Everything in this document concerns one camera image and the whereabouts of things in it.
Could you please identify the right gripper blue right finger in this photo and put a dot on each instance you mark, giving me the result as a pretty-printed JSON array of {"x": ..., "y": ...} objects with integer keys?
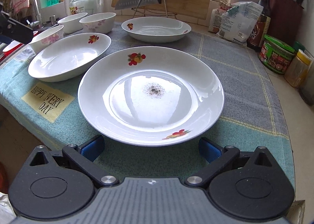
[{"x": 209, "y": 150}]

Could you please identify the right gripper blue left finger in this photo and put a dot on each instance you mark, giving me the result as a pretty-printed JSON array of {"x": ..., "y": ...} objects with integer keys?
[{"x": 92, "y": 148}]

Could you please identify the white bowl floral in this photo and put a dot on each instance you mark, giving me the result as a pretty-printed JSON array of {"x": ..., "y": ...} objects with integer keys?
[{"x": 46, "y": 38}]

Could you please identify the white oval fruit-pattern plate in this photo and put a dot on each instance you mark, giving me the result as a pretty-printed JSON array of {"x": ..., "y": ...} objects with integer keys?
[{"x": 69, "y": 57}]

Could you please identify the large white fruit-pattern plate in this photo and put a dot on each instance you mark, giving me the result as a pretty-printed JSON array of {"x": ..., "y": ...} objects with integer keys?
[{"x": 151, "y": 96}]

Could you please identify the white bowl pink flowers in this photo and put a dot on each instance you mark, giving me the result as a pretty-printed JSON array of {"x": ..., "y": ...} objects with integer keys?
[{"x": 98, "y": 23}]

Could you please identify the chrome kitchen faucet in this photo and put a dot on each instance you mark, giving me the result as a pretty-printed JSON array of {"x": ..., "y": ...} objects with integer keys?
[{"x": 38, "y": 22}]

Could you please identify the clear glass jar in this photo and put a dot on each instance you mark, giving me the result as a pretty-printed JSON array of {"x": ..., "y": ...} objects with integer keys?
[{"x": 82, "y": 6}]

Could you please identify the green-lid sauce jar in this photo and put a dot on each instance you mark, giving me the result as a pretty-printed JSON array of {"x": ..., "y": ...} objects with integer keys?
[{"x": 276, "y": 55}]

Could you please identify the yellow-lid spice jar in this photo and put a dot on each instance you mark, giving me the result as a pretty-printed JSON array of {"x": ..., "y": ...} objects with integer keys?
[{"x": 298, "y": 69}]

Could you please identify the white plastic food bag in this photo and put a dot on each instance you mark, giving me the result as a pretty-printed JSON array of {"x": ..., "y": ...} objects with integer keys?
[{"x": 235, "y": 23}]

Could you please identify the dark soy sauce bottle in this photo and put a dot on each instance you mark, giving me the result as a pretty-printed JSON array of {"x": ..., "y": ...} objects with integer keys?
[{"x": 255, "y": 41}]

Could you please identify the green-cap small jar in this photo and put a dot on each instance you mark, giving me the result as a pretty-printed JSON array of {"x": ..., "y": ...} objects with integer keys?
[{"x": 298, "y": 46}]

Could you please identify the dark red knife block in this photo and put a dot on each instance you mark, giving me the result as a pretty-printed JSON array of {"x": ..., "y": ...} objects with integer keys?
[{"x": 285, "y": 17}]

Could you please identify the metal wire rack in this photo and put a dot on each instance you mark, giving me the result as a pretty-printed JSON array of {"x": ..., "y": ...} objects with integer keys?
[{"x": 144, "y": 11}]

